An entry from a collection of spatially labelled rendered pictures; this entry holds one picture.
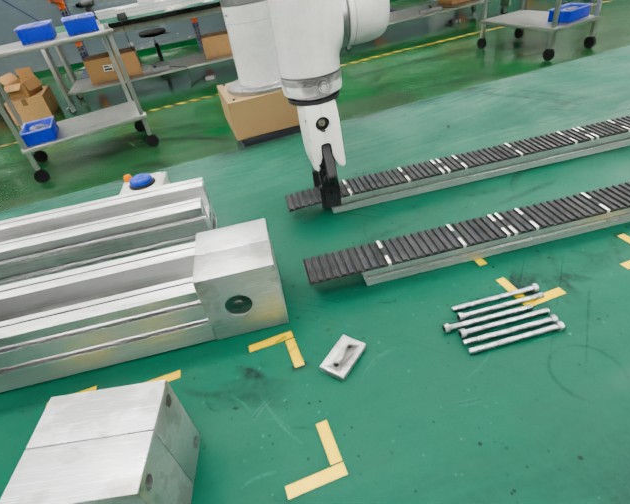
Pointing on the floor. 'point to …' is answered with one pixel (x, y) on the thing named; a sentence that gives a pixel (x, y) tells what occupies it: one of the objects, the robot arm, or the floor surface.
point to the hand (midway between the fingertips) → (326, 188)
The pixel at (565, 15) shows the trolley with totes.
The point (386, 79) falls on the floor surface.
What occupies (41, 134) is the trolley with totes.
